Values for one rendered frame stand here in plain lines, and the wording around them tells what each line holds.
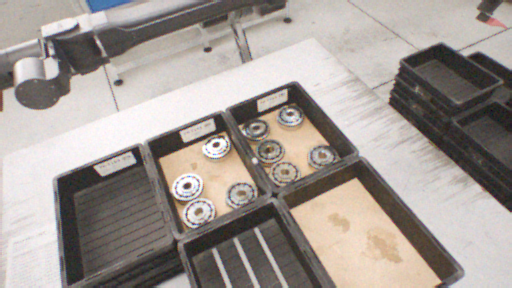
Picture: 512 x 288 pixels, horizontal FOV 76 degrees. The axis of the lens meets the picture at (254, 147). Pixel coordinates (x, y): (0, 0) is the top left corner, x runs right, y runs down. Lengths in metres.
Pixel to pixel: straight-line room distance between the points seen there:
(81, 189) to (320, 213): 0.81
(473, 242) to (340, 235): 0.45
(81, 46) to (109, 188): 0.70
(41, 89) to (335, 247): 0.79
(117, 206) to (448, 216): 1.10
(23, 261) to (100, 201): 0.35
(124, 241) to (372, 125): 1.03
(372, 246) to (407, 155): 0.48
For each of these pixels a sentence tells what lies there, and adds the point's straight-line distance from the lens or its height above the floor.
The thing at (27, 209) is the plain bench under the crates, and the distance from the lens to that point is 1.55.
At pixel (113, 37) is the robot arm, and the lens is 0.62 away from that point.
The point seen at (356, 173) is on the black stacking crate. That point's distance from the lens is 1.10.
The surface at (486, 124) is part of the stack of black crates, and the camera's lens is 2.09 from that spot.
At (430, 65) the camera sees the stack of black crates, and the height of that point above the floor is 0.49.
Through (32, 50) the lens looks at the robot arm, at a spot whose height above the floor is 1.48.
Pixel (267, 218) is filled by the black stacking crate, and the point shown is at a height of 0.84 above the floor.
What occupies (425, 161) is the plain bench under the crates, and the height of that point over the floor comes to 0.70.
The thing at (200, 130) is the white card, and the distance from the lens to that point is 1.19.
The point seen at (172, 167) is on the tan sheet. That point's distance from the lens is 1.19.
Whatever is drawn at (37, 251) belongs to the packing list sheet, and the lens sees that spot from 1.42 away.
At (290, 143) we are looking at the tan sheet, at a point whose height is 0.83.
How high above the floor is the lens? 1.75
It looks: 52 degrees down
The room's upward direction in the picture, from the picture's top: 9 degrees counter-clockwise
